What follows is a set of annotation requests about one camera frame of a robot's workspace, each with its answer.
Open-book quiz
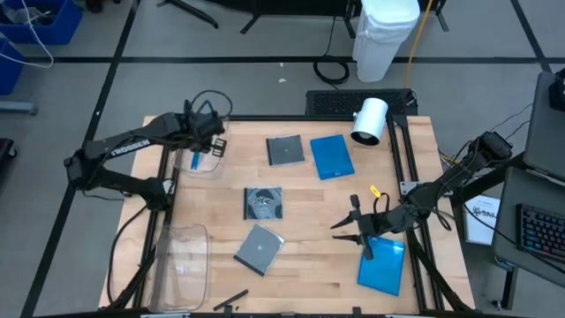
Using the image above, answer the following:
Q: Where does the white printed paper sheet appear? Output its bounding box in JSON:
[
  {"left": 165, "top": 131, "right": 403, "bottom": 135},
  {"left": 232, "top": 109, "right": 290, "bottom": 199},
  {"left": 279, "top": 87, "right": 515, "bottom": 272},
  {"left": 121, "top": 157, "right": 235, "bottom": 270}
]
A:
[{"left": 462, "top": 193, "right": 502, "bottom": 246}]

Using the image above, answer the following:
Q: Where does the black plastic strip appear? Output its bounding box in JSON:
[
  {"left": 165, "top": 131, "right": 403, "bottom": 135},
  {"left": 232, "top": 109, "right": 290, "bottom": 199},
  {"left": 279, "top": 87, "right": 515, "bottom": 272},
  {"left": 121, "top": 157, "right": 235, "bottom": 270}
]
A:
[{"left": 213, "top": 289, "right": 250, "bottom": 312}]

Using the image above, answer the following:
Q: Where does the clear plastic bin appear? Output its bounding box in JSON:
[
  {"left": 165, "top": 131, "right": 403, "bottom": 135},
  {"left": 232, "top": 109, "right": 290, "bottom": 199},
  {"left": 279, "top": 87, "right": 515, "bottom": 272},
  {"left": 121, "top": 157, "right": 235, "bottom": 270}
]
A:
[
  {"left": 174, "top": 117, "right": 230, "bottom": 180},
  {"left": 147, "top": 223, "right": 212, "bottom": 314}
]

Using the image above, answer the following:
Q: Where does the black aluminium table frame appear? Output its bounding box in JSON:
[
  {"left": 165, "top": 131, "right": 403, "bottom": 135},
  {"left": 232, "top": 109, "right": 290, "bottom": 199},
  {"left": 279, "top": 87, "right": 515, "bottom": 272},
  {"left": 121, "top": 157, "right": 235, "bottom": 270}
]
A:
[{"left": 99, "top": 113, "right": 476, "bottom": 318}]

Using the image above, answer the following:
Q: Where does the black keyboard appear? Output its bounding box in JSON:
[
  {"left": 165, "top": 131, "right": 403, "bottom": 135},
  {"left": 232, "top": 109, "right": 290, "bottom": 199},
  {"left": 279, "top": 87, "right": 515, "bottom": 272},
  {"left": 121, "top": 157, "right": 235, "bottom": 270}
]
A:
[{"left": 515, "top": 202, "right": 565, "bottom": 266}]

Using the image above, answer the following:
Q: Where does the grey metal bracket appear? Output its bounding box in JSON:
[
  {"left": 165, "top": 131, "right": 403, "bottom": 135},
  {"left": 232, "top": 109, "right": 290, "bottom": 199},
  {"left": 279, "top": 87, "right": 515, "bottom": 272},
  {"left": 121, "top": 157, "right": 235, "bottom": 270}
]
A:
[{"left": 399, "top": 179, "right": 454, "bottom": 198}]

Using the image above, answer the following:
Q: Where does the black coiled cable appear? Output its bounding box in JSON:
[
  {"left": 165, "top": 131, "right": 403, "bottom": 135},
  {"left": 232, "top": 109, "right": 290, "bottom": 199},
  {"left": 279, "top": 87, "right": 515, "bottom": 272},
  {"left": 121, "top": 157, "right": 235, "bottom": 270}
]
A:
[{"left": 312, "top": 17, "right": 351, "bottom": 86}]

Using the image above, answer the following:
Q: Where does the yellow cable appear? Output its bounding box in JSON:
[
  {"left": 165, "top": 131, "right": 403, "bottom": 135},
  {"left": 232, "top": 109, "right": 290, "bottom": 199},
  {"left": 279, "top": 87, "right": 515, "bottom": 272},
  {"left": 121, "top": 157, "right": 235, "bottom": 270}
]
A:
[{"left": 403, "top": 0, "right": 436, "bottom": 89}]

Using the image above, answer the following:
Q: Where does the white spot lamp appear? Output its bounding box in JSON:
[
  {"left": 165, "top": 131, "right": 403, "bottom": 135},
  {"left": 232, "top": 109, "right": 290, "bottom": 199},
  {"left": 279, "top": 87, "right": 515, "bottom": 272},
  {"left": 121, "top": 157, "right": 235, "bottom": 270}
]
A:
[{"left": 350, "top": 97, "right": 390, "bottom": 148}]

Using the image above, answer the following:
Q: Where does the blue storage bin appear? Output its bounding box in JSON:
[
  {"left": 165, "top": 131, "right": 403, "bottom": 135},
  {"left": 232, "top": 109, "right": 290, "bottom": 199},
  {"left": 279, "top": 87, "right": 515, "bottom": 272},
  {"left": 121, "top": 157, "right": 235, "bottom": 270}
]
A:
[
  {"left": 0, "top": 37, "right": 26, "bottom": 96},
  {"left": 0, "top": 0, "right": 84, "bottom": 45}
]

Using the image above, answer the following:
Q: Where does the clear black-tray CD jewel case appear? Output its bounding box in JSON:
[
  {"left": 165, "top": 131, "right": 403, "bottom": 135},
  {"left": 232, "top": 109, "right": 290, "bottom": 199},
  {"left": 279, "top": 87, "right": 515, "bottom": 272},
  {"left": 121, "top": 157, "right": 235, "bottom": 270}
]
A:
[
  {"left": 266, "top": 134, "right": 306, "bottom": 168},
  {"left": 243, "top": 186, "right": 284, "bottom": 222},
  {"left": 232, "top": 223, "right": 286, "bottom": 277}
]

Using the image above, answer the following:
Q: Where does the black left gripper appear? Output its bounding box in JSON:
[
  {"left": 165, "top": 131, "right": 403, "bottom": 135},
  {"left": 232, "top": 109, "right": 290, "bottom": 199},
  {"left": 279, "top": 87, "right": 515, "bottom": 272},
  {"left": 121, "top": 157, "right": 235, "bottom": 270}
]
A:
[{"left": 183, "top": 109, "right": 229, "bottom": 158}]

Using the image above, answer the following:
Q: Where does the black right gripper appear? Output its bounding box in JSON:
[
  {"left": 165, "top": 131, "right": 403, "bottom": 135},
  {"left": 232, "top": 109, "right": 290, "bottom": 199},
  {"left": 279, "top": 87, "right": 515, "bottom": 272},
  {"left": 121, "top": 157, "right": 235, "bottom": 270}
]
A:
[{"left": 329, "top": 193, "right": 414, "bottom": 261}]

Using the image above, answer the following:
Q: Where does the black cable loop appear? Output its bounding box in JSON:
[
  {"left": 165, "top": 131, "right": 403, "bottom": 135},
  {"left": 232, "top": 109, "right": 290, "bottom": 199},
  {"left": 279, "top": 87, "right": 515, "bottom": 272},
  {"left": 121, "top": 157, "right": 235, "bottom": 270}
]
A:
[
  {"left": 373, "top": 192, "right": 391, "bottom": 216},
  {"left": 188, "top": 89, "right": 234, "bottom": 119}
]

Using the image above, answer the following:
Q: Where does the grey metal bar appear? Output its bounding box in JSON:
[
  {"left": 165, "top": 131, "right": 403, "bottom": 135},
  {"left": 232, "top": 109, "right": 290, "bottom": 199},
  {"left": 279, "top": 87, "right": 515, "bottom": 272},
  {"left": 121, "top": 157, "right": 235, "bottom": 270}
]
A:
[{"left": 0, "top": 100, "right": 39, "bottom": 116}]

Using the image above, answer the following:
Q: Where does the blue plastic disc case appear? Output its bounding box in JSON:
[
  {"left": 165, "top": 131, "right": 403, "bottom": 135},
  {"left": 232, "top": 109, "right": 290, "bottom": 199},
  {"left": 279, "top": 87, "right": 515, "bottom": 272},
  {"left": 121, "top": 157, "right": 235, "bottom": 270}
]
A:
[
  {"left": 309, "top": 133, "right": 356, "bottom": 181},
  {"left": 356, "top": 235, "right": 407, "bottom": 298}
]

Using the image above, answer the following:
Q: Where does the grey desk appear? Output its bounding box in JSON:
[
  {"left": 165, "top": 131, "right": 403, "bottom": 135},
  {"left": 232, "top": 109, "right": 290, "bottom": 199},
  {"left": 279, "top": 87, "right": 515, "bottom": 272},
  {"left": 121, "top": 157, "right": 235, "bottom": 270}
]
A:
[{"left": 492, "top": 165, "right": 565, "bottom": 288}]

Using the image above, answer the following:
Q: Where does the white cable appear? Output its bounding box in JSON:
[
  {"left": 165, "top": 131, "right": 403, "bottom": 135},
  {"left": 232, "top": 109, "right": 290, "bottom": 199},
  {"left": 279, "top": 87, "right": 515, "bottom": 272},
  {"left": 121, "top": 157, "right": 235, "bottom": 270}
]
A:
[{"left": 0, "top": 0, "right": 55, "bottom": 70}]

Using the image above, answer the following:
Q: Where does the white trash bin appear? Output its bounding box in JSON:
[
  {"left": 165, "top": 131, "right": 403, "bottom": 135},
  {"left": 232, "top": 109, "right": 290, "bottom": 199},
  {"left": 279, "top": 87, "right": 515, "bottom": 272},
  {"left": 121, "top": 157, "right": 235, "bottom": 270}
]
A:
[{"left": 351, "top": 0, "right": 421, "bottom": 84}]

